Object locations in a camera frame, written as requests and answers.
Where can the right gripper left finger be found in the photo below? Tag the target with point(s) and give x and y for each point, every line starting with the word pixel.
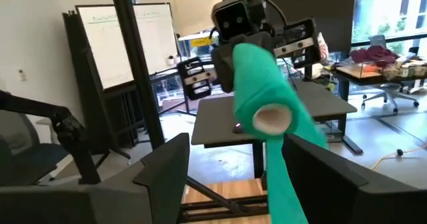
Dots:
pixel 100 204

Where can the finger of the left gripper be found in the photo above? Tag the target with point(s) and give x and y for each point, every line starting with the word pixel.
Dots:
pixel 224 70

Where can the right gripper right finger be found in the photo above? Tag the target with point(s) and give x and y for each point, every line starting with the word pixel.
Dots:
pixel 350 200

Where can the green elastic bandage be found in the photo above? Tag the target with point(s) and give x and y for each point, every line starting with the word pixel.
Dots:
pixel 260 77

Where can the white red patterned object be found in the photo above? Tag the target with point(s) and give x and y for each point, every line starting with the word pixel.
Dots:
pixel 323 49

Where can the yellow tag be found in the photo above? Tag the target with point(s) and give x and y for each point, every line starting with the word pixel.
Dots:
pixel 201 42

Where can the dark grey desk panel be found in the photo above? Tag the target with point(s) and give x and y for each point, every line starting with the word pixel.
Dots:
pixel 217 120

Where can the small white cup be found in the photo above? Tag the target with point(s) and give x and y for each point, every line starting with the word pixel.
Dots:
pixel 170 60

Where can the cluttered wooden table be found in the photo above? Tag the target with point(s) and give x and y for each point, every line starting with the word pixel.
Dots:
pixel 363 72

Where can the maroon cloth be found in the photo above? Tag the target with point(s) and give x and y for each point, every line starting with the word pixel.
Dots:
pixel 373 54

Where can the black mesh office chair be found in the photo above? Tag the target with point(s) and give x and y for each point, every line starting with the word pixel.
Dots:
pixel 26 157

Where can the large window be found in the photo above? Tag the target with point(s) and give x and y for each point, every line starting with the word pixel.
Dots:
pixel 383 17

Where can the grey office chair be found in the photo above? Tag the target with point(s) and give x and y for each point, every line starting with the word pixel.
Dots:
pixel 388 97

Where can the white whiteboard on stand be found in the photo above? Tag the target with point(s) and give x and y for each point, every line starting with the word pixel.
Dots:
pixel 100 44

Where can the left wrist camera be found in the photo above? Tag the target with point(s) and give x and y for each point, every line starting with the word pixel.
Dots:
pixel 233 20

